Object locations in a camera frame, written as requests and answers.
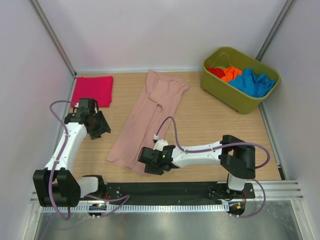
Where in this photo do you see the blue t shirt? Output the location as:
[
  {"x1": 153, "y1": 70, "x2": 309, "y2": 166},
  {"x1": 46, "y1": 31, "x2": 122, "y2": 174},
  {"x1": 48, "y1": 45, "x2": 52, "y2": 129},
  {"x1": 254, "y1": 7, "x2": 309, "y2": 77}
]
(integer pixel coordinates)
[{"x1": 228, "y1": 68, "x2": 276, "y2": 98}]

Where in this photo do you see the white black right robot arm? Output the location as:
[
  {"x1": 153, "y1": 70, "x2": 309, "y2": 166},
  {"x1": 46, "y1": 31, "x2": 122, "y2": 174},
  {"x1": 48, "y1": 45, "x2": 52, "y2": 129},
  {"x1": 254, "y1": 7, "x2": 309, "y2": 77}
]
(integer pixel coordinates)
[{"x1": 137, "y1": 135, "x2": 256, "y2": 198}]

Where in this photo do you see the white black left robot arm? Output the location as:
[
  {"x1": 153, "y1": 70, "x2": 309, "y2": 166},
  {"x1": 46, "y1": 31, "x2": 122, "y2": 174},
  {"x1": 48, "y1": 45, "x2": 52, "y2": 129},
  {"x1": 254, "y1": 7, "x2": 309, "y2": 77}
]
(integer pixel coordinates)
[{"x1": 32, "y1": 98, "x2": 111, "y2": 208}]

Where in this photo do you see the white slotted cable duct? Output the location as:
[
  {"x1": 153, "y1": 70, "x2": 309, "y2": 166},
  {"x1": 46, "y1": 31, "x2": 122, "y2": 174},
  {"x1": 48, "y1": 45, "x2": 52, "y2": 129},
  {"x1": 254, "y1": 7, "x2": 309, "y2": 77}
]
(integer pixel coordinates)
[{"x1": 42, "y1": 202, "x2": 230, "y2": 213}]

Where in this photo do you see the red t shirt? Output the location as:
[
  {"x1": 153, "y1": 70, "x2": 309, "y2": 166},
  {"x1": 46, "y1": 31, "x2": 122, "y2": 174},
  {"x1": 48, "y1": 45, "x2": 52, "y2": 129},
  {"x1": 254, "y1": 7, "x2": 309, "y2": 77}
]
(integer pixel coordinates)
[{"x1": 207, "y1": 67, "x2": 225, "y2": 80}]

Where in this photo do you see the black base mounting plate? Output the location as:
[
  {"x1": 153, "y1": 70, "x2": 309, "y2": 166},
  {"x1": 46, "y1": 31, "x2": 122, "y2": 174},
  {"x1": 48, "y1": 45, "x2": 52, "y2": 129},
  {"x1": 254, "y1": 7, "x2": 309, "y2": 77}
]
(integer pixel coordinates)
[{"x1": 93, "y1": 181, "x2": 256, "y2": 206}]

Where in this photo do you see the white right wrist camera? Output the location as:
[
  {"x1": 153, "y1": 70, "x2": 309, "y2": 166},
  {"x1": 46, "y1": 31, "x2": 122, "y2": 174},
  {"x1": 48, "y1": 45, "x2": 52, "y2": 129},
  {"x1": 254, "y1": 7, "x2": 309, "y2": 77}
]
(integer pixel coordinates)
[{"x1": 153, "y1": 135, "x2": 168, "y2": 152}]

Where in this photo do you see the olive green plastic bin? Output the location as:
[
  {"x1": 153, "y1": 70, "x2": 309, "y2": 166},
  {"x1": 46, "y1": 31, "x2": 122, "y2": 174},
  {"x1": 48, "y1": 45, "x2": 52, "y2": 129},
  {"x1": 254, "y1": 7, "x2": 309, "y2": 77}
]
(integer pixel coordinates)
[{"x1": 200, "y1": 46, "x2": 281, "y2": 115}]

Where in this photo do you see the orange t shirt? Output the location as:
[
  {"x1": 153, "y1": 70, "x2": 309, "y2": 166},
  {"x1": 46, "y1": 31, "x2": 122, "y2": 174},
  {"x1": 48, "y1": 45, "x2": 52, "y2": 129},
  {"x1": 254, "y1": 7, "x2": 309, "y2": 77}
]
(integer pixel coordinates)
[{"x1": 221, "y1": 66, "x2": 243, "y2": 83}]

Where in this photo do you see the dusty pink t shirt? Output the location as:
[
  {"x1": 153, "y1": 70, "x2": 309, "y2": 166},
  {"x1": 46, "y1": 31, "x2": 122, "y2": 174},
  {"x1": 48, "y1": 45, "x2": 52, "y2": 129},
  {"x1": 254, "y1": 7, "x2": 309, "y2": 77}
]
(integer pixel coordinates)
[{"x1": 106, "y1": 70, "x2": 190, "y2": 176}]

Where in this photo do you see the folded magenta t shirt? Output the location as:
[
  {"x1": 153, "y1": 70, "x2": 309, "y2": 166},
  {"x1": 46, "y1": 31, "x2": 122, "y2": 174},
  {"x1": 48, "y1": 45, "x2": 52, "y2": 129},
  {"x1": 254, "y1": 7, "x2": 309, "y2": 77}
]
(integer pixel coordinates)
[{"x1": 71, "y1": 76, "x2": 114, "y2": 108}]

